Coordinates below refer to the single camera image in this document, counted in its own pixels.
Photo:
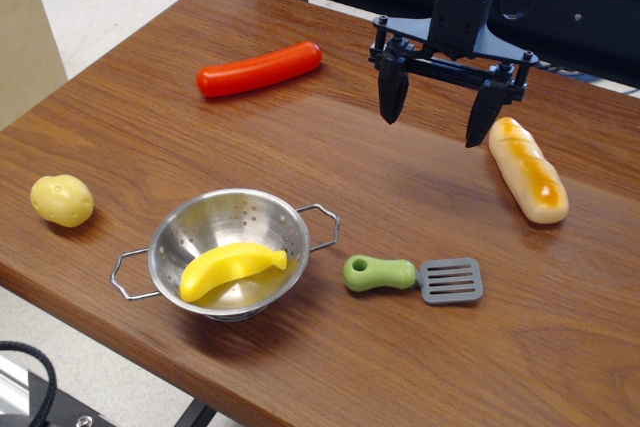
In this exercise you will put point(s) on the red toy sausage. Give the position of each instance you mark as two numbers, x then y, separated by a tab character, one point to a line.
259	72

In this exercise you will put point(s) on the yellow toy banana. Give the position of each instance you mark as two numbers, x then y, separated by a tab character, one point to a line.
228	263

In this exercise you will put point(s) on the yellow toy potato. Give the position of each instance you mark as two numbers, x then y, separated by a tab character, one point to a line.
62	199

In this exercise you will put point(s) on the green handled grey spatula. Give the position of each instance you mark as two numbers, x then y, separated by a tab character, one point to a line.
441	281

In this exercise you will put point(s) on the toy bread loaf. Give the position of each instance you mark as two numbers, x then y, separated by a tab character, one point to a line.
533	181

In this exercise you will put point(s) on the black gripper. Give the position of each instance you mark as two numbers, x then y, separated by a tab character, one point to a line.
453	45

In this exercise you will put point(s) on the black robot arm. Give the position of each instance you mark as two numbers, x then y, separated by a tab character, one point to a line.
453	45

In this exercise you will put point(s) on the steel colander with handles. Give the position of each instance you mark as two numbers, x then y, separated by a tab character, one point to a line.
224	217

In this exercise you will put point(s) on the black base with screw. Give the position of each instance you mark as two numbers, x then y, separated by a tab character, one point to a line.
66	410

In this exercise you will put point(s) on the light wooden panel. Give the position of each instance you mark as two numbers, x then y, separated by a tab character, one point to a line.
31	65

